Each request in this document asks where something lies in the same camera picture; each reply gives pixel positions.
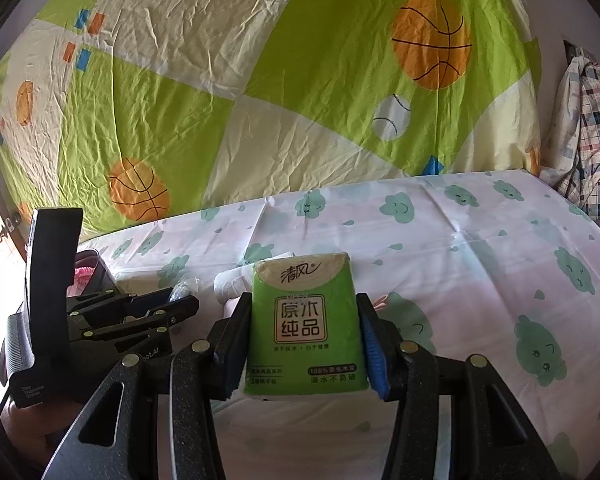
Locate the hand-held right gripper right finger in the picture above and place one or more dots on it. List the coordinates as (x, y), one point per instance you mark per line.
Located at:
(375, 355)

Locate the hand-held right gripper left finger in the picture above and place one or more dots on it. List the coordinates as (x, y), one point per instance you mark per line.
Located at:
(232, 355)

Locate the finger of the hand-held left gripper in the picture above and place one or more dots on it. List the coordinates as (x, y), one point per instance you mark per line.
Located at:
(147, 304)
(180, 310)

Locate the round metal tin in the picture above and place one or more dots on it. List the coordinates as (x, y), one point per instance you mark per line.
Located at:
(102, 272)

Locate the green tissue pack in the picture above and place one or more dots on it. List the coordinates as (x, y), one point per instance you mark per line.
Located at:
(305, 320)

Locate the person's left hand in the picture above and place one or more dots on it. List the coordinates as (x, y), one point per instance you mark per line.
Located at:
(35, 425)

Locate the clear plastic bag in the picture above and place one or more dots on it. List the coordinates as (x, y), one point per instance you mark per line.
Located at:
(182, 290)

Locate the white gauze roll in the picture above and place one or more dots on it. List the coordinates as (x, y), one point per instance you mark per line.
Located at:
(230, 282)

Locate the basketball printed sheet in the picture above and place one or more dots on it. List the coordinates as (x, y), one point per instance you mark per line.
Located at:
(280, 60)

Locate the plaid cloth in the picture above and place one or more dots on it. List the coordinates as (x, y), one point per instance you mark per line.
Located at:
(590, 125)

